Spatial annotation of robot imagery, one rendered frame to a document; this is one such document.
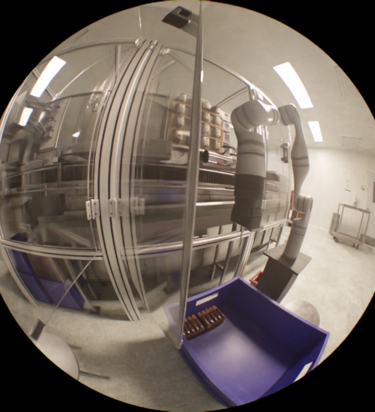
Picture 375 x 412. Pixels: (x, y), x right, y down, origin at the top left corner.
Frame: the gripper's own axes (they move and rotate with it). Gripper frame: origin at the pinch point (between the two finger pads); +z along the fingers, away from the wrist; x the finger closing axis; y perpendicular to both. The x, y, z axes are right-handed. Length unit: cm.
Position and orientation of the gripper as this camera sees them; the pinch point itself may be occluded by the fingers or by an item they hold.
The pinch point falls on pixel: (245, 244)
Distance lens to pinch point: 35.4
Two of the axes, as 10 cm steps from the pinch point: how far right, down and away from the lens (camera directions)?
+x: 3.0, 1.9, -9.3
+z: -0.6, 9.8, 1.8
